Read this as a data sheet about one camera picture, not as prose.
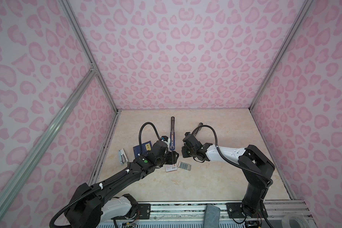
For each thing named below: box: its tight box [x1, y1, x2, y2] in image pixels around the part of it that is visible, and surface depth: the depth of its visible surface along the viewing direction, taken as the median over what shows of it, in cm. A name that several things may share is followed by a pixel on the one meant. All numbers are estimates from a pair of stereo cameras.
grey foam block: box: [202, 204, 221, 228], surface depth 71 cm
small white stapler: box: [118, 148, 129, 165], surface depth 94 cm
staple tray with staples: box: [177, 161, 192, 171], surface depth 91 cm
